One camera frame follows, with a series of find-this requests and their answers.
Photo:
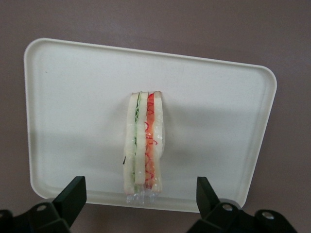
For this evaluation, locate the triangle sandwich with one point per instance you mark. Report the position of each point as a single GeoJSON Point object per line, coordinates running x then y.
{"type": "Point", "coordinates": [139, 145]}

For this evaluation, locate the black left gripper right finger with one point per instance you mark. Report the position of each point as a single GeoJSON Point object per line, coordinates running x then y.
{"type": "Point", "coordinates": [213, 213]}

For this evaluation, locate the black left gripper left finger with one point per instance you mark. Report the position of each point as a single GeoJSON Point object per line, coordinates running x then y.
{"type": "Point", "coordinates": [65, 208]}

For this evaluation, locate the beige rectangular tray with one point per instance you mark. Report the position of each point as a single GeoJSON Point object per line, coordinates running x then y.
{"type": "Point", "coordinates": [73, 97]}

